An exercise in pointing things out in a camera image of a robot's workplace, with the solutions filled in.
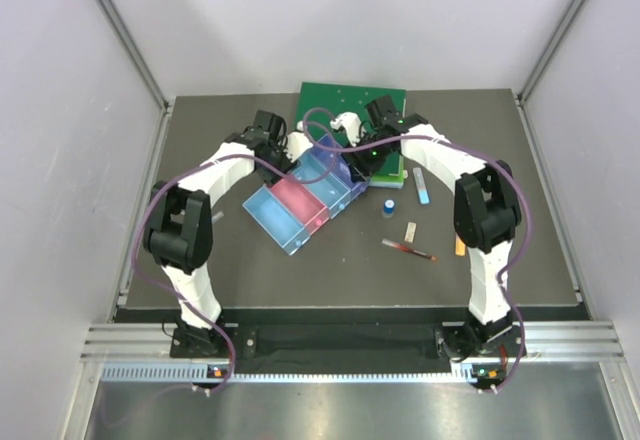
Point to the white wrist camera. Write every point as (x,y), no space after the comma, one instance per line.
(296,145)
(351,125)

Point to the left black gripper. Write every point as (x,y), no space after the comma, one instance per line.
(281,147)

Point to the pink plastic tray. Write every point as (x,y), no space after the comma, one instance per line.
(311,212)

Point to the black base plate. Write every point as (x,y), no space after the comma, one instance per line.
(346,349)

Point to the blue cap bottle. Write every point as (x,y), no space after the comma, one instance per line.
(388,209)

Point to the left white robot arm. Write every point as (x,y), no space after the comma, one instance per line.
(178,232)

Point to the purple plastic tray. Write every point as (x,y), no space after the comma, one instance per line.
(340,169)

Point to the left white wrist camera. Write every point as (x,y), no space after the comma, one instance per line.
(296,145)

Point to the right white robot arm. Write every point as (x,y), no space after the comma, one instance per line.
(486,211)

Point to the blue pen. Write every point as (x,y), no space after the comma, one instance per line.
(216,217)

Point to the blue grey eraser stick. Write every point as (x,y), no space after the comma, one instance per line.
(422,192)

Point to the small grey eraser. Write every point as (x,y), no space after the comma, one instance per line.
(410,232)

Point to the dark green binder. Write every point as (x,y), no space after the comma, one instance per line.
(338,99)

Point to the light blue tray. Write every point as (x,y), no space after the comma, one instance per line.
(276,220)
(325,186)

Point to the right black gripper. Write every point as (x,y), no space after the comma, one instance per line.
(360,166)

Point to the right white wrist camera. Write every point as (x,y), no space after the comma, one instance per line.
(351,125)

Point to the light green folder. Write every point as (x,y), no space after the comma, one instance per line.
(387,178)

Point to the red pen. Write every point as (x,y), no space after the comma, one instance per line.
(407,249)

